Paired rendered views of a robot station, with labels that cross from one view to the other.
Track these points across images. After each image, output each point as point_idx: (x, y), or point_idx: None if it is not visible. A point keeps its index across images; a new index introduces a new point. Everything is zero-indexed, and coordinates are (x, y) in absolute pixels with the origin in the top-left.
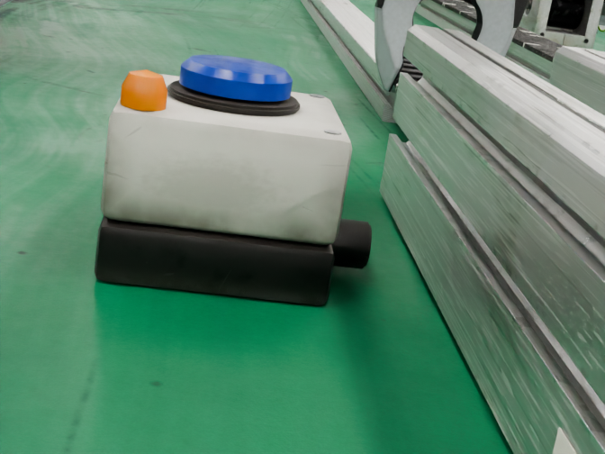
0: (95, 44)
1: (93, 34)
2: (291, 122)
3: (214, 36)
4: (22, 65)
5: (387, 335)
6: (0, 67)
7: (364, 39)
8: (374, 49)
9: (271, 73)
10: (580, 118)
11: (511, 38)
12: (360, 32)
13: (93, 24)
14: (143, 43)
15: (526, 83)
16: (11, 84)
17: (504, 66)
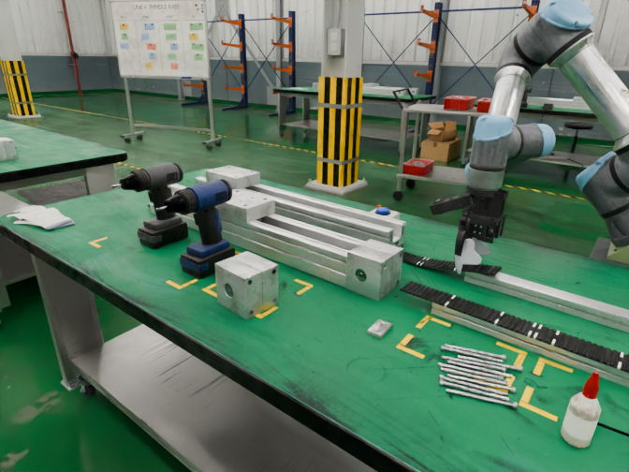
0: (561, 265)
1: (584, 270)
2: (373, 213)
3: (627, 299)
4: (510, 247)
5: None
6: (504, 244)
7: (563, 292)
8: (533, 284)
9: (378, 209)
10: (341, 206)
11: (455, 257)
12: (587, 300)
13: (613, 276)
14: (576, 274)
15: (358, 211)
16: (485, 242)
17: (368, 213)
